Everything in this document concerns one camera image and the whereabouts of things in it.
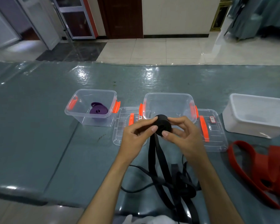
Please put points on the person's left hand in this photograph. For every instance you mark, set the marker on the person's left hand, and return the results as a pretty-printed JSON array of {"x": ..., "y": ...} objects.
[{"x": 133, "y": 142}]

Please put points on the person's right hand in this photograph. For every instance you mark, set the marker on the person's right hand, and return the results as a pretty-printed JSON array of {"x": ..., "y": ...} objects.
[{"x": 191, "y": 142}]

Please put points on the wide black resistance band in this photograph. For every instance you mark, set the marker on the wide black resistance band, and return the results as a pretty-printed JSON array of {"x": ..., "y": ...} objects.
[{"x": 164, "y": 124}]

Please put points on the clear plastic storage box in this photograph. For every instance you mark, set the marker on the clear plastic storage box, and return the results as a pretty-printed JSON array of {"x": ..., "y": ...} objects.
[
  {"x": 168, "y": 102},
  {"x": 81, "y": 97}
]

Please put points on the purple resistance band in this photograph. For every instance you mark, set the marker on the purple resistance band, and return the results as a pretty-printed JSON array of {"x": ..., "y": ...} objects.
[{"x": 98, "y": 110}]

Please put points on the white plastic box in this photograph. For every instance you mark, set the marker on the white plastic box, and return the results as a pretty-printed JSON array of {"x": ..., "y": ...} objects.
[{"x": 256, "y": 107}]

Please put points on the red resistance band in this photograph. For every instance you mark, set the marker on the red resistance band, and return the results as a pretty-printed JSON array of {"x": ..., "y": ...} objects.
[{"x": 261, "y": 170}]

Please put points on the person's left forearm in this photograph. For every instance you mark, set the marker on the person's left forearm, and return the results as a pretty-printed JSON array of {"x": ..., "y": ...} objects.
[{"x": 102, "y": 198}]

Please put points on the person's right forearm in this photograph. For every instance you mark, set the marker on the person's right forearm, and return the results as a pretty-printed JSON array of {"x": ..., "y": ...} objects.
[{"x": 219, "y": 195}]

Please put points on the clear lid orange handle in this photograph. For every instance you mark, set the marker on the clear lid orange handle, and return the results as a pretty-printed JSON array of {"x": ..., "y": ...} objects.
[
  {"x": 121, "y": 135},
  {"x": 217, "y": 142}
]

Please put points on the person's white shirt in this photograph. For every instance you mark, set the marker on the person's white shirt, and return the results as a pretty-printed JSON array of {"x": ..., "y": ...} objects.
[{"x": 149, "y": 220}]

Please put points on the teal felt table cover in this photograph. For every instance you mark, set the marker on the teal felt table cover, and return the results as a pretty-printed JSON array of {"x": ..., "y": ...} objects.
[{"x": 37, "y": 137}]

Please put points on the dark brown wooden door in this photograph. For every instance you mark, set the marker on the dark brown wooden door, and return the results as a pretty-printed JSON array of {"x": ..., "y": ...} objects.
[{"x": 121, "y": 18}]

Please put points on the white framed glass door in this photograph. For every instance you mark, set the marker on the white framed glass door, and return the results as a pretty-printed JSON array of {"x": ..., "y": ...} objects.
[{"x": 75, "y": 20}]

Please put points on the narrow white door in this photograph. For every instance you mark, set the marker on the narrow white door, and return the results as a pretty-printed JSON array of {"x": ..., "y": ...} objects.
[{"x": 39, "y": 23}]

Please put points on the white open door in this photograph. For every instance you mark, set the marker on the white open door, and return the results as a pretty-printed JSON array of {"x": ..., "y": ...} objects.
[{"x": 2, "y": 32}]

